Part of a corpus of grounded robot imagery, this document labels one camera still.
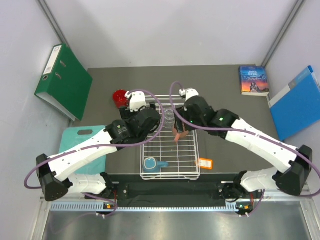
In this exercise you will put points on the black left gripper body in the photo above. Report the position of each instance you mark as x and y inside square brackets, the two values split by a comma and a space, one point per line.
[127, 115]

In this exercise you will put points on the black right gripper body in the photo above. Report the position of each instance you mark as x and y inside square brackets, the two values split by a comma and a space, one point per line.
[184, 111]

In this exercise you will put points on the pink floral mug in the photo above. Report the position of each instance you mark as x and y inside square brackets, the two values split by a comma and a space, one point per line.
[177, 135]

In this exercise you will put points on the red mug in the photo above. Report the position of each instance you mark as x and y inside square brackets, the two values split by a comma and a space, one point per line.
[119, 98]

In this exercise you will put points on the blue mug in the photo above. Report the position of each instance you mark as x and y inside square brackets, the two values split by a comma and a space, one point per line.
[151, 165]

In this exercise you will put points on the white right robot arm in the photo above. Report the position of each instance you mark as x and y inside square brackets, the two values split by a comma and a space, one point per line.
[290, 165]

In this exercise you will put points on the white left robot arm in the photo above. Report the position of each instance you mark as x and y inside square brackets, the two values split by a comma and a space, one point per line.
[57, 173]

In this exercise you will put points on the clear glass right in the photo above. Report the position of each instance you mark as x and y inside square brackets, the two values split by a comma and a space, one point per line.
[169, 117]

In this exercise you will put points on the orange tag card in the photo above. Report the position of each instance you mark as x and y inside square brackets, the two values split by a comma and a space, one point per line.
[204, 163]

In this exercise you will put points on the Jane Eyre paperback book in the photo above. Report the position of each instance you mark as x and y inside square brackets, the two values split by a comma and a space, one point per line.
[253, 81]

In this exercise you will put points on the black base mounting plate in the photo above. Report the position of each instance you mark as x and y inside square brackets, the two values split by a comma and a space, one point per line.
[209, 190]

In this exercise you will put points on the green lever arch binder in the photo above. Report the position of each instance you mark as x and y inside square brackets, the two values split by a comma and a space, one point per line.
[65, 84]

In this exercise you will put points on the blue folder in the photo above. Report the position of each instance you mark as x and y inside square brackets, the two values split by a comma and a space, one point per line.
[297, 106]

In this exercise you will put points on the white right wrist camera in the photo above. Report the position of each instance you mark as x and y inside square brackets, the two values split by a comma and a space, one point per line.
[188, 93]

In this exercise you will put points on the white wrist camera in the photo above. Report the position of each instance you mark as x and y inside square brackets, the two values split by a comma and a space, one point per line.
[136, 99]
[188, 93]

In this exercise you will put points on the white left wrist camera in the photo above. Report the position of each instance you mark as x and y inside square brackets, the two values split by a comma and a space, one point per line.
[136, 99]

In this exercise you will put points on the white wire dish rack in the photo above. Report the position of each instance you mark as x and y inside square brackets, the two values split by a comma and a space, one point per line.
[181, 156]

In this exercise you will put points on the aluminium rail frame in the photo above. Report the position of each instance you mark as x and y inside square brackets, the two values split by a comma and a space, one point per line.
[185, 210]

